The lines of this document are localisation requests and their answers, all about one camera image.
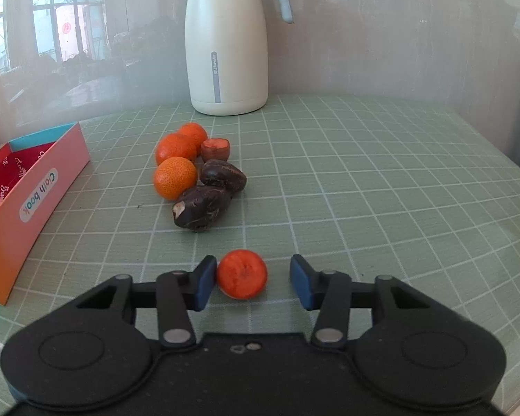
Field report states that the orange tangerine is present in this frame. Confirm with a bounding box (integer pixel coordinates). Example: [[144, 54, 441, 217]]
[[155, 132, 197, 165], [153, 157, 198, 201], [177, 122, 208, 153]]

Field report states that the dark chestnut front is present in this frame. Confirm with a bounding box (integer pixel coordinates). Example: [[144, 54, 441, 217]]
[[172, 186, 232, 232]]

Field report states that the small carrot piece back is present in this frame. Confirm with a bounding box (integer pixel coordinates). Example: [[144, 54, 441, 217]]
[[200, 138, 231, 163]]

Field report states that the cream thermos jug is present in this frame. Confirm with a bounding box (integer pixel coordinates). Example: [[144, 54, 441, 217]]
[[185, 0, 294, 116]]

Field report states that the carrot slice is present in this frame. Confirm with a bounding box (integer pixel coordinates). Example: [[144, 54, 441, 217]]
[[217, 249, 268, 300]]

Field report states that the colourful cardboard box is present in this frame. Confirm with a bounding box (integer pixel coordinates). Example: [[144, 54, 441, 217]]
[[0, 123, 90, 305]]

